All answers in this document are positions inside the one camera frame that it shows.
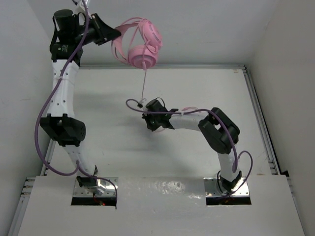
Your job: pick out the aluminium table frame rail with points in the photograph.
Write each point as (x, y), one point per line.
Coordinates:
(161, 189)

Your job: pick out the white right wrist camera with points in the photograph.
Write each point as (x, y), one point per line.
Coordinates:
(141, 103)

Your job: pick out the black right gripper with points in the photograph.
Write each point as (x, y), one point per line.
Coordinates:
(152, 128)

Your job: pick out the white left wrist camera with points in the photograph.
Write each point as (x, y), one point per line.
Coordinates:
(81, 5)

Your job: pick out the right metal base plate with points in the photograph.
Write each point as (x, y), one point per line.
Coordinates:
(212, 190)

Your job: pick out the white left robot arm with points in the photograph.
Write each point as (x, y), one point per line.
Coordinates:
(66, 50)

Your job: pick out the metal base plate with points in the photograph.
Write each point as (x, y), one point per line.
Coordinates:
(212, 190)
(105, 188)

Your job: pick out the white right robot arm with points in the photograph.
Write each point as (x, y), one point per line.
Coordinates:
(216, 127)

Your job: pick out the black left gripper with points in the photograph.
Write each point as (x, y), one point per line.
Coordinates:
(103, 33)

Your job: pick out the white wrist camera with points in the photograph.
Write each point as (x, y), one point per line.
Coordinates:
(141, 103)
(81, 5)

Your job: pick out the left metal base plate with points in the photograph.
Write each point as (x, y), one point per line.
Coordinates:
(105, 188)

